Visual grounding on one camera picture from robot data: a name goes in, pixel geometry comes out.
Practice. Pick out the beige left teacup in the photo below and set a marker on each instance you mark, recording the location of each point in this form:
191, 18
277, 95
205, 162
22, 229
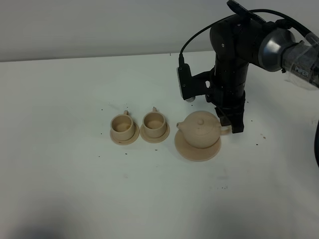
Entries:
122, 122

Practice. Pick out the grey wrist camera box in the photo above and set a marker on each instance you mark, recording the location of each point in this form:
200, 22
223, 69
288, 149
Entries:
192, 86

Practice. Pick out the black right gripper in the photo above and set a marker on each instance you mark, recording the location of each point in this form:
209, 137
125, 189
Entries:
229, 106

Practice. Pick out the beige right teacup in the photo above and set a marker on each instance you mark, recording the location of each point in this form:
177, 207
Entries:
154, 119

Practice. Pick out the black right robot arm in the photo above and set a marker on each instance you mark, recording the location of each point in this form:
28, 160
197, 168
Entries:
244, 38

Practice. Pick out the beige cup saucer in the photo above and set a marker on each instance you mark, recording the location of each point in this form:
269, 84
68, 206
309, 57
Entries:
154, 135
126, 137

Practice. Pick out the beige teacup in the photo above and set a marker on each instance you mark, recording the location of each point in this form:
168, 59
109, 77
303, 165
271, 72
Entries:
122, 122
154, 119

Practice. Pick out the beige right cup saucer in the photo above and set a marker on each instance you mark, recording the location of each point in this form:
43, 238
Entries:
154, 135

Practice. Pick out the beige teapot saucer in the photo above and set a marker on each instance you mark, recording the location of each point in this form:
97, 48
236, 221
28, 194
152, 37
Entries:
195, 154

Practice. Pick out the beige teapot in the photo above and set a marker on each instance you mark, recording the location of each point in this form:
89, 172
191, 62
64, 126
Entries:
202, 129

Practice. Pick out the beige left cup saucer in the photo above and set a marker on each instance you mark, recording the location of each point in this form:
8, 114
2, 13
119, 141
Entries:
126, 137

